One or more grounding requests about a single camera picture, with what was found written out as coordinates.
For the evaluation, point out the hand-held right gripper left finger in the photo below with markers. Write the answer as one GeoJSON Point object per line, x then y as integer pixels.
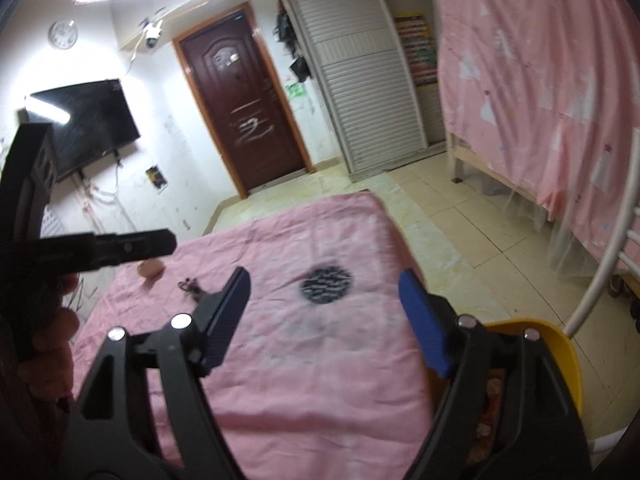
{"type": "Point", "coordinates": [232, 310]}

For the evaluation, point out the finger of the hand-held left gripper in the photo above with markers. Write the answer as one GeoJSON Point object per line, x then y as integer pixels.
{"type": "Point", "coordinates": [125, 247]}

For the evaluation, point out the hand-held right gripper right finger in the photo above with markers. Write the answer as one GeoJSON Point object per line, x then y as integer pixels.
{"type": "Point", "coordinates": [422, 320]}

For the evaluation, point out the black striped round pad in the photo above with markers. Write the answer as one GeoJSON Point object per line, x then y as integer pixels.
{"type": "Point", "coordinates": [326, 284]}

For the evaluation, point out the yellow plastic bin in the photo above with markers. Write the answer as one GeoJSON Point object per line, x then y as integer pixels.
{"type": "Point", "coordinates": [562, 360]}

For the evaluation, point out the person's left hand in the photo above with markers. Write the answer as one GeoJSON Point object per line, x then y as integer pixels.
{"type": "Point", "coordinates": [57, 330]}

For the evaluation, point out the pale pink crumpled wrapper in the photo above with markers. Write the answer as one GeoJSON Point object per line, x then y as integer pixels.
{"type": "Point", "coordinates": [151, 270]}

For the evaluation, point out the white lattice panel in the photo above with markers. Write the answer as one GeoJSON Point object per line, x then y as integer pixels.
{"type": "Point", "coordinates": [54, 220]}

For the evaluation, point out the pink bed sheet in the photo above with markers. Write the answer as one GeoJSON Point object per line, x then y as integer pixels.
{"type": "Point", "coordinates": [310, 370]}

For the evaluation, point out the white metal chair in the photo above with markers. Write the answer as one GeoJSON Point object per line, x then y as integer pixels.
{"type": "Point", "coordinates": [580, 312]}

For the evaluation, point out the white tulle bed valance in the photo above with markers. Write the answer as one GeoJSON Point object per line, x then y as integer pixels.
{"type": "Point", "coordinates": [565, 250]}

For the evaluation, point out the dark brown wooden door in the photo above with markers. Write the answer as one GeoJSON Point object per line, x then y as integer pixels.
{"type": "Point", "coordinates": [240, 110]}

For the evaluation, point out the white louvred sliding door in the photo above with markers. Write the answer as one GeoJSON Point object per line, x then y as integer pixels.
{"type": "Point", "coordinates": [360, 85]}

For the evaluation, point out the black hanging bag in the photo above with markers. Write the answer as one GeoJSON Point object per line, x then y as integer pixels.
{"type": "Point", "coordinates": [300, 69]}

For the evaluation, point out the pink printed bed curtain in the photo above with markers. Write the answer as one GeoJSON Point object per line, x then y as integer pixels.
{"type": "Point", "coordinates": [525, 85]}

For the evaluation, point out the black hanging clothes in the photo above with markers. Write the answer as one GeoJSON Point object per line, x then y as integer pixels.
{"type": "Point", "coordinates": [285, 30]}

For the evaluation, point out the open wall socket hole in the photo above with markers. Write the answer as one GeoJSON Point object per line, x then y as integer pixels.
{"type": "Point", "coordinates": [156, 176]}

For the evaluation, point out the black wall television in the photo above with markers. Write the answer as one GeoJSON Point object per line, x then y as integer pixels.
{"type": "Point", "coordinates": [90, 125]}

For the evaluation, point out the round white wall clock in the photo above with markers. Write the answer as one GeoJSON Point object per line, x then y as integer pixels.
{"type": "Point", "coordinates": [63, 35]}

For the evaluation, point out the wooden bunk bed frame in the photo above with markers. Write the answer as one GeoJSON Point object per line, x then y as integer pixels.
{"type": "Point", "coordinates": [456, 160]}

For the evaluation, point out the white security camera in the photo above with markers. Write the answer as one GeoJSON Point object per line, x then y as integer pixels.
{"type": "Point", "coordinates": [152, 37]}

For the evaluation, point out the green wall sticker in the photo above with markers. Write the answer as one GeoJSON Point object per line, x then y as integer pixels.
{"type": "Point", "coordinates": [296, 90]}

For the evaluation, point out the colourful wall chart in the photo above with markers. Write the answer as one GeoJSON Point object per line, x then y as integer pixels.
{"type": "Point", "coordinates": [415, 50]}

